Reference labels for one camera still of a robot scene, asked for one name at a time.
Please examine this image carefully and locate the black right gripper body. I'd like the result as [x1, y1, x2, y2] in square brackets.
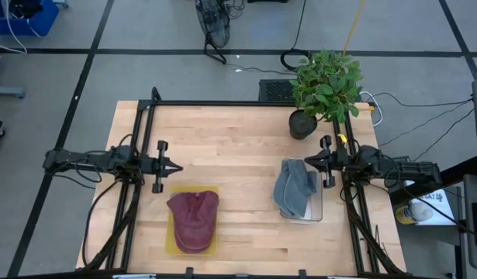
[319, 134, 351, 190]

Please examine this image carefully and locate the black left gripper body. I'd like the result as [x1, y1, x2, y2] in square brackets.
[139, 139, 170, 195]

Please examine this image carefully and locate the grey-blue denim cap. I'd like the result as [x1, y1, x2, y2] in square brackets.
[272, 159, 319, 219]

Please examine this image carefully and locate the clear plastic bin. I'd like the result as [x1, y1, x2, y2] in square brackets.
[278, 157, 324, 225]

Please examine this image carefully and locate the yellow translucent plastic bin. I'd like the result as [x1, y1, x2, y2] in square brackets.
[164, 185, 219, 257]

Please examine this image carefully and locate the green potted plant black pot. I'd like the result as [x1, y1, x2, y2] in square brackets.
[287, 49, 364, 141]

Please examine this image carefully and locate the black vented box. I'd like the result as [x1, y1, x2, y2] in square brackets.
[258, 78, 298, 105]

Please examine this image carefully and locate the white and yellow bottle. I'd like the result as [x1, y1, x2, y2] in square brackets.
[394, 201, 434, 226]

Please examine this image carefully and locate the white paper sheet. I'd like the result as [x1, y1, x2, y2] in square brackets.
[403, 179, 457, 227]

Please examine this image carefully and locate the black desk bar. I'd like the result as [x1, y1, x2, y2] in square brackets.
[389, 154, 477, 206]

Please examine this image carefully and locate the grey desk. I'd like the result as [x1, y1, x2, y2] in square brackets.
[461, 173, 477, 272]

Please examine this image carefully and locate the black floor fan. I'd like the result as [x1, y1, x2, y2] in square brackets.
[194, 0, 232, 65]

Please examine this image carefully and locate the grey metal table foot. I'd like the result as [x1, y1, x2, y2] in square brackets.
[0, 85, 26, 99]

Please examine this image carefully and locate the blue plastic bin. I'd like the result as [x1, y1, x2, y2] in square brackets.
[0, 0, 60, 37]

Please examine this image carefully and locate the white cable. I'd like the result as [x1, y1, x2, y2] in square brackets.
[358, 91, 384, 128]

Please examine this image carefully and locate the black aluminium table frame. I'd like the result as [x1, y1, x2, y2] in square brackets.
[75, 87, 408, 278]

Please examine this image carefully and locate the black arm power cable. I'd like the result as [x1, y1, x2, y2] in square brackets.
[81, 178, 121, 268]

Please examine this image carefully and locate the coiled black floor cable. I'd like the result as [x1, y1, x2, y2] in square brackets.
[279, 0, 313, 73]

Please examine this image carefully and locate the yellow cable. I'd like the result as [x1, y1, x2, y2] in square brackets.
[341, 0, 367, 56]

